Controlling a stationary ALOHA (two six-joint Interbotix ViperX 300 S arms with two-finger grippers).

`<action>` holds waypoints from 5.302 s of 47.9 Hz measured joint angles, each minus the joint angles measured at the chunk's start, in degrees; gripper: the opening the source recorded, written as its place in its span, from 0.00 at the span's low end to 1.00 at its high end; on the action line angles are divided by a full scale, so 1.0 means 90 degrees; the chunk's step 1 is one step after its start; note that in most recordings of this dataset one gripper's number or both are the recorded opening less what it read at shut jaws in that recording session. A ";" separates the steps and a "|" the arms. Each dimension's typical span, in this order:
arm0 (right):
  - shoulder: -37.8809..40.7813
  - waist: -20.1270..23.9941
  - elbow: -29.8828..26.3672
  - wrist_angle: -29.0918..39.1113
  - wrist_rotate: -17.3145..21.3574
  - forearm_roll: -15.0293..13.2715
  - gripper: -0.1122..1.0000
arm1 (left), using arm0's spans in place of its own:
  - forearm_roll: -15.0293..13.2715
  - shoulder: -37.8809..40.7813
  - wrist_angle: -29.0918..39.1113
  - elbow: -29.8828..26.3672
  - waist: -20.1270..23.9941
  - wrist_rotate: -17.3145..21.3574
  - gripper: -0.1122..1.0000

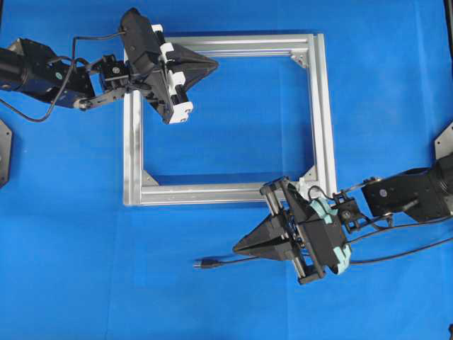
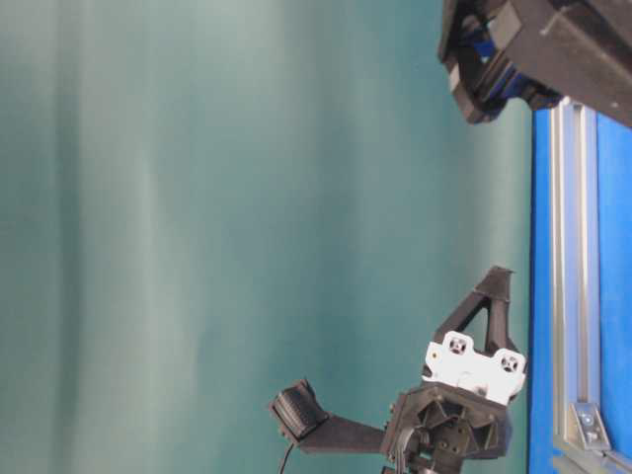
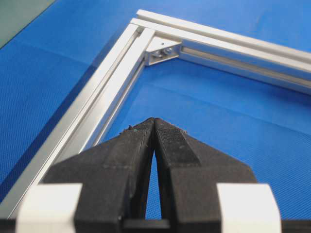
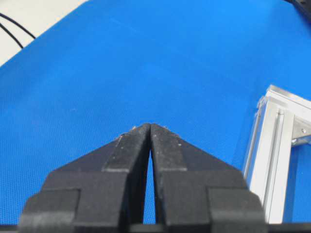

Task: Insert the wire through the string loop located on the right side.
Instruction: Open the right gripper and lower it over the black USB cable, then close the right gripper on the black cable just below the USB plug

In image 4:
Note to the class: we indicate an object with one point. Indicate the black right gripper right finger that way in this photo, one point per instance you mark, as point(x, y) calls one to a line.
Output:
point(199, 193)

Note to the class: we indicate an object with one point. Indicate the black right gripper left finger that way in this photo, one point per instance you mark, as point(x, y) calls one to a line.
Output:
point(100, 192)

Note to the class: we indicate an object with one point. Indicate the square aluminium extrusion frame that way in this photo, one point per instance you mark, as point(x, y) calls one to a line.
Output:
point(282, 121)

